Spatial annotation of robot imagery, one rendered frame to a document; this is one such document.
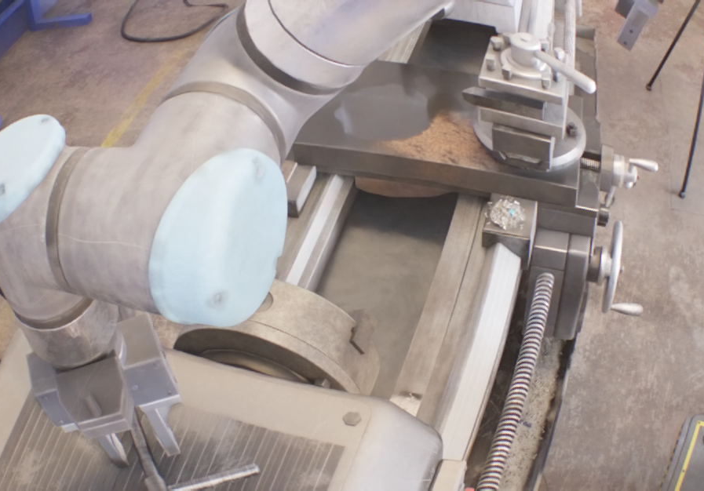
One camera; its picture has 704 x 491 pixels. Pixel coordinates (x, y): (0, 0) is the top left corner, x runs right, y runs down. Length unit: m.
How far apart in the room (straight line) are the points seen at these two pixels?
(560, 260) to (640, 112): 1.89
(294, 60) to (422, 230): 1.30
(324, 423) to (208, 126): 0.35
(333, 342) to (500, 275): 0.57
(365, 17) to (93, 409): 0.30
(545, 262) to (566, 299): 0.12
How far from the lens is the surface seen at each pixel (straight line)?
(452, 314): 1.47
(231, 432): 0.75
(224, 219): 0.41
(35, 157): 0.47
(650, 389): 2.43
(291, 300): 1.01
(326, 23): 0.46
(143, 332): 0.63
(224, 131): 0.46
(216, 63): 0.51
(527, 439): 1.80
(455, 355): 1.41
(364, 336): 1.04
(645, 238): 2.85
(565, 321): 1.78
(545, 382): 1.91
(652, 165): 1.66
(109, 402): 0.55
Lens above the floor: 1.96
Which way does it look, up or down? 45 degrees down
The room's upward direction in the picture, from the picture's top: 7 degrees counter-clockwise
